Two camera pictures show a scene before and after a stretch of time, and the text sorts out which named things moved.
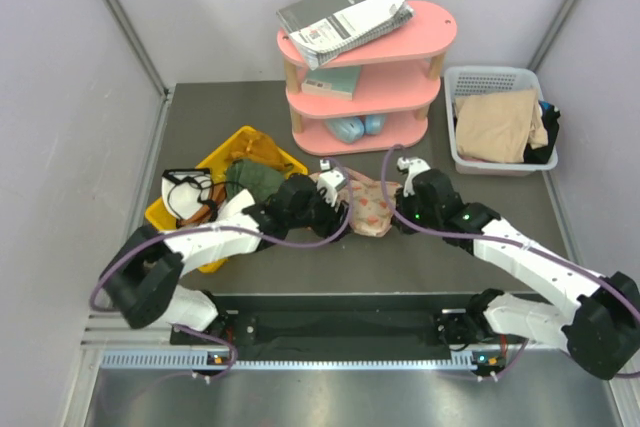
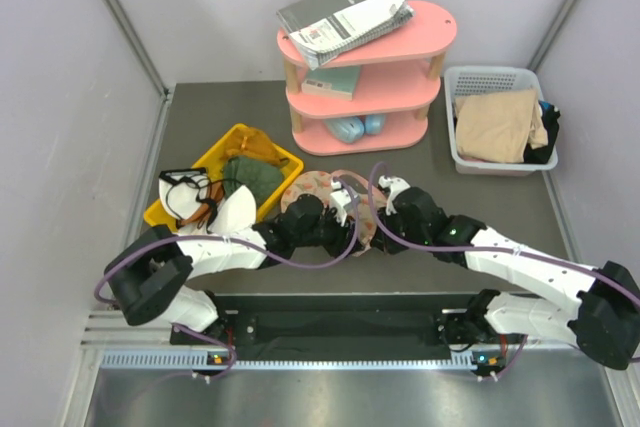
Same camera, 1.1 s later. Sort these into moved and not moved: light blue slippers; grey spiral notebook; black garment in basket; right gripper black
Moved: right gripper black
Not moved: grey spiral notebook; black garment in basket; light blue slippers
